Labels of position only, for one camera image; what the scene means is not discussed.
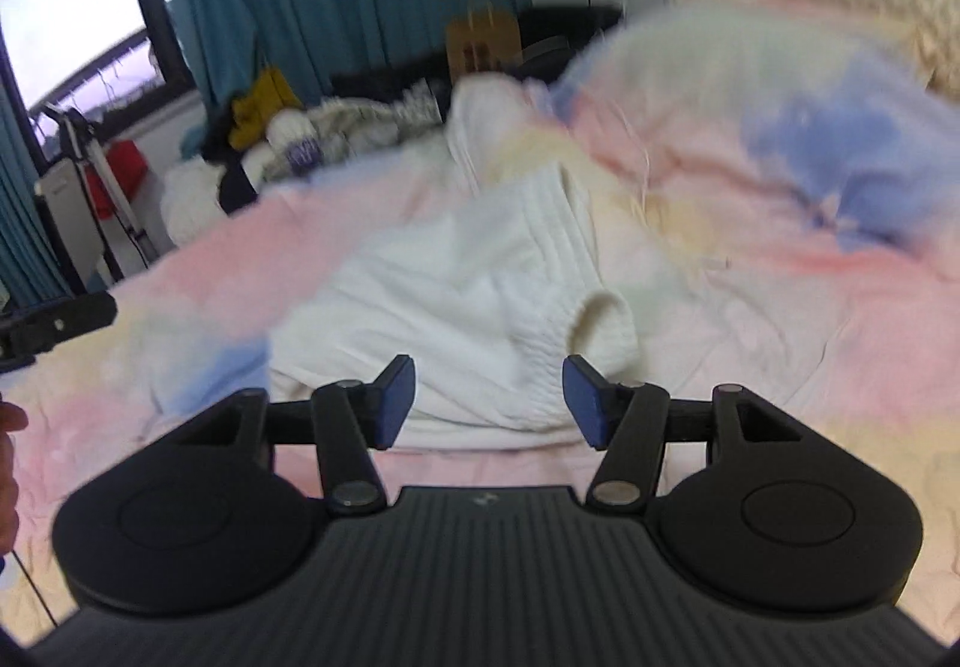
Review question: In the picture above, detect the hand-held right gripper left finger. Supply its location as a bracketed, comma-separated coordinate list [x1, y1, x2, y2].
[174, 353, 418, 516]

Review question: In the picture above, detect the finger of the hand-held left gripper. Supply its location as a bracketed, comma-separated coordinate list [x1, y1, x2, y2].
[0, 290, 119, 372]

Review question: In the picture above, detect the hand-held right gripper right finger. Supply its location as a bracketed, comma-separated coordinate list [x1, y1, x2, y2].
[562, 353, 808, 510]

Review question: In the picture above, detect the white knit sweater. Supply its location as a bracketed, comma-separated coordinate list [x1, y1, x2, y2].
[266, 76, 680, 452]

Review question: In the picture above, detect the pile of clothes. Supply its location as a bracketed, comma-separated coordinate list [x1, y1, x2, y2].
[160, 77, 452, 249]

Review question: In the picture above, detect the person's left hand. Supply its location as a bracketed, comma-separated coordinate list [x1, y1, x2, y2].
[0, 404, 30, 555]

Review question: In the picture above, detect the black stand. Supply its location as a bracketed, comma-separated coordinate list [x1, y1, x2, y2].
[37, 103, 160, 264]

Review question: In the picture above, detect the red cloth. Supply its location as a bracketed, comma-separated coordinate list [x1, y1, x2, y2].
[85, 139, 149, 216]

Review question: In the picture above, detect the pastel bed blanket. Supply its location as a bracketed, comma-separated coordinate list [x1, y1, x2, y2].
[0, 0, 960, 645]

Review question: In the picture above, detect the yellow garment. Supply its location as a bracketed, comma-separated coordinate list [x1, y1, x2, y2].
[227, 67, 303, 151]

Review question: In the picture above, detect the black framed window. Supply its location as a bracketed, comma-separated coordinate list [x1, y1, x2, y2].
[0, 0, 202, 146]

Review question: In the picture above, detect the brown paper bag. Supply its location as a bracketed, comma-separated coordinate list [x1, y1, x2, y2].
[445, 8, 524, 80]

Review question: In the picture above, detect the black cable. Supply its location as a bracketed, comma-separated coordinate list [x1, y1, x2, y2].
[9, 548, 59, 629]

